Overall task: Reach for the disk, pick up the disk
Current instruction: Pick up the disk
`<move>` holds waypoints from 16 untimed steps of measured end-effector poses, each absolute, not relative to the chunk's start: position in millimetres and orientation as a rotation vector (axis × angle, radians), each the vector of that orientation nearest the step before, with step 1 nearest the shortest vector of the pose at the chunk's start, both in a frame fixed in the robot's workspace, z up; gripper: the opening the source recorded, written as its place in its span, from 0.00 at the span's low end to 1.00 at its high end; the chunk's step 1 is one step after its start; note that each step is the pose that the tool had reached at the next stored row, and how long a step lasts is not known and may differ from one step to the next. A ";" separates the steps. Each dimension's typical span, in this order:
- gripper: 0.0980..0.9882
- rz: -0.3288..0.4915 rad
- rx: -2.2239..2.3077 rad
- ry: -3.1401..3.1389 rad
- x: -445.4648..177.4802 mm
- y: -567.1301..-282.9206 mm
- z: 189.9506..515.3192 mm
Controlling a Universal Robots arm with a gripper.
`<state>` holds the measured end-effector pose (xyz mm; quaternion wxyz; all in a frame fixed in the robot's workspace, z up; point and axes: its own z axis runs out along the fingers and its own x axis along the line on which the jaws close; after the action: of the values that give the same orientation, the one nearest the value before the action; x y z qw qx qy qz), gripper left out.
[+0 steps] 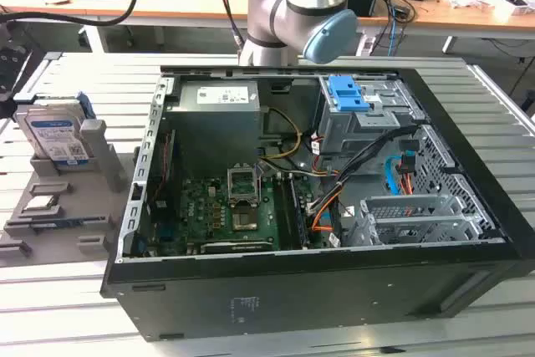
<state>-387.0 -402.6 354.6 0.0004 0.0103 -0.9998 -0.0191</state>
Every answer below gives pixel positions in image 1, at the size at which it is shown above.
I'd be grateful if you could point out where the hard disk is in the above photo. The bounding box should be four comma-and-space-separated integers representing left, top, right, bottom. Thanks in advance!
12, 91, 98, 171

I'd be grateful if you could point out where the wooden desk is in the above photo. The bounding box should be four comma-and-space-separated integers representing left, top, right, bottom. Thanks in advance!
0, 0, 535, 55

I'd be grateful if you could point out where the silver CPU chip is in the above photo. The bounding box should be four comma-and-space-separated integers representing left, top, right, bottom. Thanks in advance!
23, 195, 59, 212

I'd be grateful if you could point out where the black open PC case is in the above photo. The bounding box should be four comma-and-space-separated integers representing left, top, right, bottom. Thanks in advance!
99, 64, 535, 344

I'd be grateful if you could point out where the orange wire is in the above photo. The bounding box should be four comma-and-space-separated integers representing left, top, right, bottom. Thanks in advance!
310, 183, 349, 233

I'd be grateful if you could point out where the black graphics card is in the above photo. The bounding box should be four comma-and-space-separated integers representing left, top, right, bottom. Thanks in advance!
199, 240, 273, 254

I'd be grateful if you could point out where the grey parts rack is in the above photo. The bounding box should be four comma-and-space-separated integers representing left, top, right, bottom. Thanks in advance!
0, 118, 131, 268

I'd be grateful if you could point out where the dark RAM stick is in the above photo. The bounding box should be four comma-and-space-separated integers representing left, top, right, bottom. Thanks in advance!
287, 173, 311, 250

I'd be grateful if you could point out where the thin black hanging cable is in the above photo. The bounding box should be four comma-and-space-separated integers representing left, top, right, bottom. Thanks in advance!
213, 0, 245, 47

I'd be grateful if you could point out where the white power strip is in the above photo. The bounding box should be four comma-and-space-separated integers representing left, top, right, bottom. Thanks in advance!
358, 33, 378, 57

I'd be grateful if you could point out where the metal CPU socket cover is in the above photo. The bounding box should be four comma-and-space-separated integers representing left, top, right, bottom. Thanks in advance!
226, 162, 262, 207

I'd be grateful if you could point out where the silver perforated disk bay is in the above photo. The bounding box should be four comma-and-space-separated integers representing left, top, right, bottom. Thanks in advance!
345, 194, 497, 247

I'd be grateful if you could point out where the blue wire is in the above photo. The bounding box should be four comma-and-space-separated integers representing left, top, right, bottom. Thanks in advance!
383, 139, 420, 197

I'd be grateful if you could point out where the blue plastic bay latch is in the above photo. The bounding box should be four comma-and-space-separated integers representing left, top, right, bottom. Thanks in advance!
327, 74, 374, 114

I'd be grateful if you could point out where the grey power supply unit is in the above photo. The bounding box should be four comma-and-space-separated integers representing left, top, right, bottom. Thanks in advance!
166, 80, 269, 166

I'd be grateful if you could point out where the silver drive cage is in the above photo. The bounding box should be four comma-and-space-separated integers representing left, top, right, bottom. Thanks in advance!
313, 74, 424, 175

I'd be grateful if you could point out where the green motherboard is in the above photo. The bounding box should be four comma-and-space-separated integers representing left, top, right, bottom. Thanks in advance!
146, 171, 321, 256

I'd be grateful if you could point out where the CPU socket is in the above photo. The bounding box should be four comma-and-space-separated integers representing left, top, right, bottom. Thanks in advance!
232, 209, 259, 232

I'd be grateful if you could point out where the yellow wire bundle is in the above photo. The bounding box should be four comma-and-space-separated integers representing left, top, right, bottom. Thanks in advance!
261, 106, 303, 161

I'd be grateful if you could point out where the black wire bundle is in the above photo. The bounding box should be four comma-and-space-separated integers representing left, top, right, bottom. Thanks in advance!
329, 124, 420, 246

